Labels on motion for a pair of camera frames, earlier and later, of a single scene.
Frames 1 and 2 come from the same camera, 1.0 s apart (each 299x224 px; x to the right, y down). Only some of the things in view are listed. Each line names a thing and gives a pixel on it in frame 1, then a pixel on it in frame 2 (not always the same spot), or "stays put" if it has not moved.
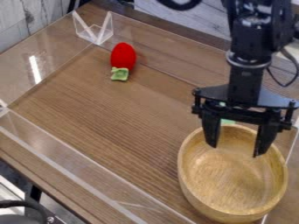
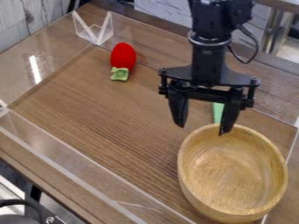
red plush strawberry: [124, 59] stays put
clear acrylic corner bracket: [96, 33] stays put
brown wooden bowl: [228, 185] stays put
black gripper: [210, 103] -> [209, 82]
